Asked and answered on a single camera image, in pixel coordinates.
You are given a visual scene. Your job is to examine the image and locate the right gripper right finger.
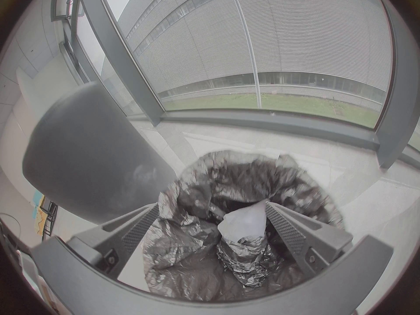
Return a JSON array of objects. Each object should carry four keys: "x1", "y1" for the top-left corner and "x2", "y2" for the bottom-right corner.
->
[{"x1": 265, "y1": 201, "x2": 354, "y2": 280}]

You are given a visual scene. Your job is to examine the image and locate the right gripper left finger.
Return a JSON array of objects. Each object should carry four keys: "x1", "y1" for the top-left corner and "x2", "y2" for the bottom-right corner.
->
[{"x1": 67, "y1": 203, "x2": 160, "y2": 279}]

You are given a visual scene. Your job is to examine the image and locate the crumpled black plastic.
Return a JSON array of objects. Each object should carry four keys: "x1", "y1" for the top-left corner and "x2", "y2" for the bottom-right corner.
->
[{"x1": 216, "y1": 234, "x2": 280, "y2": 288}]

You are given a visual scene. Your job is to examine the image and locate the black plastic bag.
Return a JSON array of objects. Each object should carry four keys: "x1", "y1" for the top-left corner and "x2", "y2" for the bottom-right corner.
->
[{"x1": 142, "y1": 150, "x2": 346, "y2": 303}]

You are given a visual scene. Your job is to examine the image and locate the crumpled white paper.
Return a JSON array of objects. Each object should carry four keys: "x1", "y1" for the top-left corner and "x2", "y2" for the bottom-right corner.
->
[{"x1": 217, "y1": 202, "x2": 266, "y2": 243}]

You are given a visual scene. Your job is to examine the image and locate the window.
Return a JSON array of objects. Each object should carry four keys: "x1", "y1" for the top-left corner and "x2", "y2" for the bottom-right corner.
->
[{"x1": 51, "y1": 0, "x2": 420, "y2": 170}]

